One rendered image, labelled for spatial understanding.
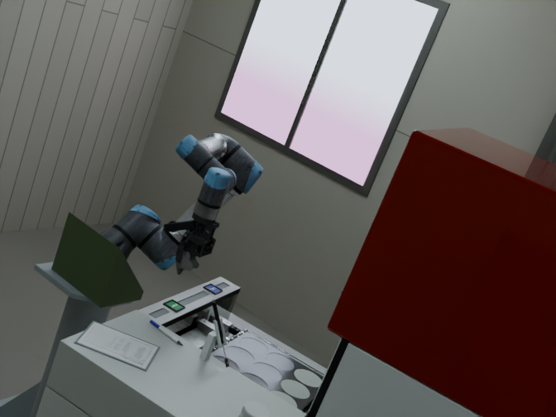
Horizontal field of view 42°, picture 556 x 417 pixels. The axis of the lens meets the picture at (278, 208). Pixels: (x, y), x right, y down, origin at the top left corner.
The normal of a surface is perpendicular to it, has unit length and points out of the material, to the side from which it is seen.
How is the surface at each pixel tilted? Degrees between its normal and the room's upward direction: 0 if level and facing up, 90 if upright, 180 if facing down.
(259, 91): 90
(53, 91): 90
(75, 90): 90
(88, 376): 90
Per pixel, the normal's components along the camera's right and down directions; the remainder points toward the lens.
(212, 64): -0.54, 0.04
